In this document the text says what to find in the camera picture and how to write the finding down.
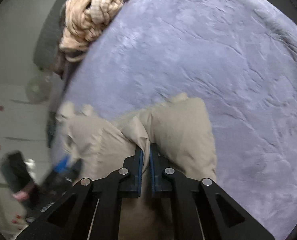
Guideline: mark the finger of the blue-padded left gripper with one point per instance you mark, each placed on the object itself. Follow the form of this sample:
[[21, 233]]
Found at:
[[61, 166]]

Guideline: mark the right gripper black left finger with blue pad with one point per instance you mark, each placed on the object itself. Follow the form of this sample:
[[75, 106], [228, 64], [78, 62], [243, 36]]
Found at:
[[91, 208]]

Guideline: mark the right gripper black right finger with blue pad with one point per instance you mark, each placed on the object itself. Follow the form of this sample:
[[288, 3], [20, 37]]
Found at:
[[200, 209]]

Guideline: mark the khaki puffer jacket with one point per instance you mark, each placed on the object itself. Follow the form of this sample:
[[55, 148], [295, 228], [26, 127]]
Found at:
[[180, 127]]

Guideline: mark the beige striped clothes pile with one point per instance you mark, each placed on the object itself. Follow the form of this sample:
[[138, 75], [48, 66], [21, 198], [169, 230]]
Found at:
[[84, 23]]

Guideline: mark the person's left hand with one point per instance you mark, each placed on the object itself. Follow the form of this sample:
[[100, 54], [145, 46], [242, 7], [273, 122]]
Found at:
[[24, 193]]

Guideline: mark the dark teal fringed scarf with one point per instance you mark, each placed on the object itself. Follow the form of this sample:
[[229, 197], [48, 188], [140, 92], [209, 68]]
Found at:
[[51, 128]]

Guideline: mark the white desk fan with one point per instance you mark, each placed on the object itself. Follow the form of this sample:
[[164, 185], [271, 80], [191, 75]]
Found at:
[[38, 89]]

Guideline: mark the dark grey knitted garment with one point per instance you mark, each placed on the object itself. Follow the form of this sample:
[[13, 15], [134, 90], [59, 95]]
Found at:
[[60, 60]]

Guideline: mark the grey purple cloth strip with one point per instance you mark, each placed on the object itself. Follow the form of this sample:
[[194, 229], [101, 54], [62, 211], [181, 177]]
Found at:
[[65, 87]]

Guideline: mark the grey quilted headboard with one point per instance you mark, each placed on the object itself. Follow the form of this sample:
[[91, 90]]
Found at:
[[47, 43]]

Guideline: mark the lavender bed blanket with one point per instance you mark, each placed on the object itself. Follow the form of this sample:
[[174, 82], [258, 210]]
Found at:
[[240, 57]]

